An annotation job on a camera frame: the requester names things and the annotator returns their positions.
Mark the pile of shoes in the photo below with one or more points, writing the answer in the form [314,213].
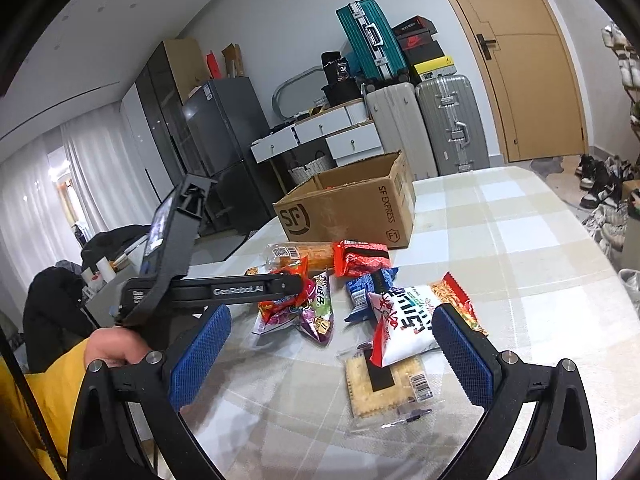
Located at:
[605,195]

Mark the person's left hand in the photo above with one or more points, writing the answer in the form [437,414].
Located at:
[112,345]

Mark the checked beige tablecloth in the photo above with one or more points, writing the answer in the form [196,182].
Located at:
[525,240]

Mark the white sheer curtain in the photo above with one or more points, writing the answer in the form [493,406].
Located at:
[100,170]

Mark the plain black shoe box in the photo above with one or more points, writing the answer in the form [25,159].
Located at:
[425,55]

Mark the orange cake packet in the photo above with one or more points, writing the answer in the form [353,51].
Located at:
[310,257]

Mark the shoe rack with shoes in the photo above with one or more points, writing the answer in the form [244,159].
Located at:
[625,70]

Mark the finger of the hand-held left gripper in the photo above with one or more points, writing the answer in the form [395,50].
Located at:
[290,285]

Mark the purple snack packet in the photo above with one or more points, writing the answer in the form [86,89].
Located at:
[317,320]

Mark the white wardrobe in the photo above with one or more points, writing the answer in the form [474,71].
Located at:
[140,145]

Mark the dark glass cabinet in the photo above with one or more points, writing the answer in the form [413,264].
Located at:
[160,110]

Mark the blue snack packet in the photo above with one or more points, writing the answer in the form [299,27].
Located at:
[362,295]

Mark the beige suitcase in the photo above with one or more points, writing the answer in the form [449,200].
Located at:
[397,125]

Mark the woven laundry basket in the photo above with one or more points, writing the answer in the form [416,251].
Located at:
[310,170]

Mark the brown cardboard box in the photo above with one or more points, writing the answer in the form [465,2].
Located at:
[345,215]

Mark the clear cracker packet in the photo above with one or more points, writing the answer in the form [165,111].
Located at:
[365,395]

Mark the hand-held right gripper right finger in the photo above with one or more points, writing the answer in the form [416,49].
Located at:
[462,360]

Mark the red paper bag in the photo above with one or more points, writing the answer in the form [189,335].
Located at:
[212,65]

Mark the teal suitcase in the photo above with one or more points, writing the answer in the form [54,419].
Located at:
[367,35]

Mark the grey refrigerator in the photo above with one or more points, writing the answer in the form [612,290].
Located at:
[225,125]

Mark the tall cardboard box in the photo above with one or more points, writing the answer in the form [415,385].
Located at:
[185,65]

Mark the silver suitcase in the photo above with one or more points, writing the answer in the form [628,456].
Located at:
[450,120]

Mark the red and purple candy packet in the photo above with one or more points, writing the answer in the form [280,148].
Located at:
[280,312]

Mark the white and red noodle packet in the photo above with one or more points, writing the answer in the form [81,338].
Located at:
[405,325]

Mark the red snack packet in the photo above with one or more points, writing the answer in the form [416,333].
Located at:
[360,260]

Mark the red and black shoe box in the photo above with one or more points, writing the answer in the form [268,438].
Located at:
[417,41]

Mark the white desk with drawers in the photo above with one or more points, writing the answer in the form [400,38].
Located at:
[350,142]

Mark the flat black shoe box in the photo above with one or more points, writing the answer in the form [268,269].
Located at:
[411,25]

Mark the person's left forearm yellow sleeve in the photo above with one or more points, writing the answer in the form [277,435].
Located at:
[45,410]

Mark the wooden door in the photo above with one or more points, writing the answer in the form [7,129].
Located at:
[525,85]

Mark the black jacket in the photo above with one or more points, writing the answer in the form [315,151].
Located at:
[55,310]

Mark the grey framed mirror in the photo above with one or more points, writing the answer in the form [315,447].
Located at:
[280,92]

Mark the small brown box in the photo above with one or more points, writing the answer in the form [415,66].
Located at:
[234,60]

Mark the black cloth pile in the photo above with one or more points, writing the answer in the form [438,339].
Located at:
[115,242]

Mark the orange noodle packet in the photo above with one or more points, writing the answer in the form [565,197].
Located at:
[457,292]

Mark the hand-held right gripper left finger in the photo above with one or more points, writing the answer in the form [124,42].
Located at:
[200,355]

